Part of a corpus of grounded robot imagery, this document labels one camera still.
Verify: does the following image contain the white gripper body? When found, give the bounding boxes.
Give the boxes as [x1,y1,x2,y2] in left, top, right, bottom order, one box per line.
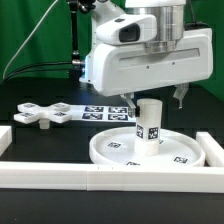
[89,27,214,98]

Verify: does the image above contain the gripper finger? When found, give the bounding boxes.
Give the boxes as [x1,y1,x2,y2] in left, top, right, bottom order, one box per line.
[121,93,140,118]
[173,83,189,109]

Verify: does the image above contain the white round table top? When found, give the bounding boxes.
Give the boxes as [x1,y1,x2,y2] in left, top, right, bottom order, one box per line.
[89,127,205,167]

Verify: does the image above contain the white cross-shaped table base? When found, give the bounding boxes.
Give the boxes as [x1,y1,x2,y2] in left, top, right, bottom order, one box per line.
[14,102,72,130]

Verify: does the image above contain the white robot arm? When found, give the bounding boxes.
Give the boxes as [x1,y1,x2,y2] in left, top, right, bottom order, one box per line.
[80,0,213,117]

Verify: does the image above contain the white marker sheet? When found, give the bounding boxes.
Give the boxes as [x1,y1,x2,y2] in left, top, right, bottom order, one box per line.
[69,105,136,123]

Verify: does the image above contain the black cable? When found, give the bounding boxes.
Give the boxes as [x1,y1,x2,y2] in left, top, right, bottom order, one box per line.
[0,61,74,85]

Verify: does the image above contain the white right fence rail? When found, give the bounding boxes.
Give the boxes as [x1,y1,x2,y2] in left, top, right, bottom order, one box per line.
[196,132,224,167]

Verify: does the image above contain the white fence rail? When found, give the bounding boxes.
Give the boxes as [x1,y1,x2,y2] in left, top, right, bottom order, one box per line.
[196,132,224,167]
[0,162,224,193]
[0,126,12,156]

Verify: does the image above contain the black camera stand pole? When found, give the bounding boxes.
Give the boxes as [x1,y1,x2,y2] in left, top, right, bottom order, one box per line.
[66,0,96,77]

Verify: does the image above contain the grey cable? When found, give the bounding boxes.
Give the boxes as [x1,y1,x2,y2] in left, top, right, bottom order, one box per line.
[2,0,59,80]

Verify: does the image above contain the white left fence rail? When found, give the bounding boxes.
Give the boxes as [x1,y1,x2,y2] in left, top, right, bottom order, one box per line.
[0,126,12,156]

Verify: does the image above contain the white front fence rail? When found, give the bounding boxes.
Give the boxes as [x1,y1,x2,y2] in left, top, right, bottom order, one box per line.
[0,162,224,193]

